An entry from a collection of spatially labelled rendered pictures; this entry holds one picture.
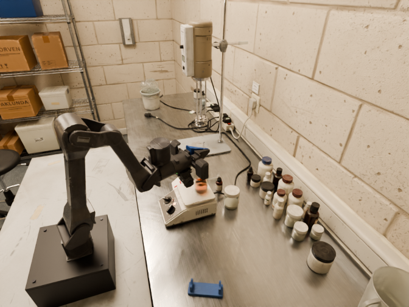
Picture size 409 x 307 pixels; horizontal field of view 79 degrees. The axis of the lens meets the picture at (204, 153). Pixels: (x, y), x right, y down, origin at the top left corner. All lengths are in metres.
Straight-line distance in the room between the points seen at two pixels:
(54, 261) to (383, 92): 0.99
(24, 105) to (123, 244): 2.29
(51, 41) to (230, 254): 2.48
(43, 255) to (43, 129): 2.35
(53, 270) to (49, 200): 0.46
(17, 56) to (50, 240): 2.27
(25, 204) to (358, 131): 1.25
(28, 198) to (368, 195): 1.26
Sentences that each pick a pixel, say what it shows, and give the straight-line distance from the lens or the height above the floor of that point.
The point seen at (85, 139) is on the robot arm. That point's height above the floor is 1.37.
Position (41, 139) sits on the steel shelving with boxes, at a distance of 3.17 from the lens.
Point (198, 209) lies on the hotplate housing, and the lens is 0.92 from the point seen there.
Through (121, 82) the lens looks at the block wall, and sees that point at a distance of 3.26.
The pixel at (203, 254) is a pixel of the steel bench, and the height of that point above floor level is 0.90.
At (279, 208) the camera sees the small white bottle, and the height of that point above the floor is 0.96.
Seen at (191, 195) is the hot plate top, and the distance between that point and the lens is 0.93.
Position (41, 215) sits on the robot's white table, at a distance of 1.16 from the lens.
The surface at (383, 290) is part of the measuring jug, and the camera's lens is 0.89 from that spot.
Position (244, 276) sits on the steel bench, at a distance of 0.84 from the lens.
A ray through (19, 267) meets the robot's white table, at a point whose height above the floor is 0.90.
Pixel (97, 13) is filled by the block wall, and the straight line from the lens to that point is 3.14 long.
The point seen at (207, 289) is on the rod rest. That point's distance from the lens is 0.80.
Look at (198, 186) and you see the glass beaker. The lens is 0.90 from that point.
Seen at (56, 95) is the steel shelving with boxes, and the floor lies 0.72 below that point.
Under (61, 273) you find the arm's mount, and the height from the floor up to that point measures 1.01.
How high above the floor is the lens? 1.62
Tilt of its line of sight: 33 degrees down
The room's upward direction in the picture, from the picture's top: straight up
